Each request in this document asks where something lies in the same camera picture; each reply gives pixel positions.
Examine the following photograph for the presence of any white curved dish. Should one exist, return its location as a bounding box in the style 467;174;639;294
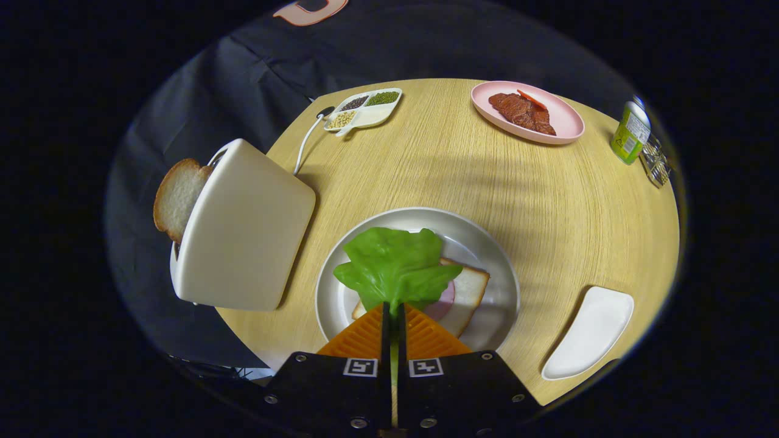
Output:
541;286;635;381

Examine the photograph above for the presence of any pink plate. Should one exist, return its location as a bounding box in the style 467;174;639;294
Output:
470;80;585;145

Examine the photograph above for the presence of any thick toasted bread slice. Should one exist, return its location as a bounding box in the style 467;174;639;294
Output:
153;158;212;245

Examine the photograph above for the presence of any clear glass container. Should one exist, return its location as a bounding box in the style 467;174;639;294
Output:
640;135;672;188

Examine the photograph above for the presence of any white divided bean dish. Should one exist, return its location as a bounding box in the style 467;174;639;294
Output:
323;88;403;137

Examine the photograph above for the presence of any green label bottle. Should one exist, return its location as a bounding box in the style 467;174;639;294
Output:
610;96;652;165

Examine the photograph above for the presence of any white toaster cable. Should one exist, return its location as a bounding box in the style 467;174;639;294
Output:
293;106;335;177

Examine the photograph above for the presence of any cream toaster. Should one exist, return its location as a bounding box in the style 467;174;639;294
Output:
169;138;317;312

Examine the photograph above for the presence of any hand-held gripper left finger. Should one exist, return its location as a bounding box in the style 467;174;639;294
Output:
259;302;391;436

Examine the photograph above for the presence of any brown meat slice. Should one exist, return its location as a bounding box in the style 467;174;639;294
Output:
488;91;557;136

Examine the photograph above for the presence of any pink ham slice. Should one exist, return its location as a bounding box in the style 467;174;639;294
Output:
424;280;456;322

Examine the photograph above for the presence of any bread slice under lettuce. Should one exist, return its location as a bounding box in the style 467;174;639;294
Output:
352;257;491;338

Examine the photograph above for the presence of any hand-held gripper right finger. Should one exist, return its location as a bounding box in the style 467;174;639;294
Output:
397;302;543;436

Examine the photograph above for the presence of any green lettuce leaf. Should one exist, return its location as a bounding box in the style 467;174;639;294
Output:
333;227;463;420

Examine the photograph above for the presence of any round white plate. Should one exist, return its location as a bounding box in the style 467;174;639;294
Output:
315;207;521;353

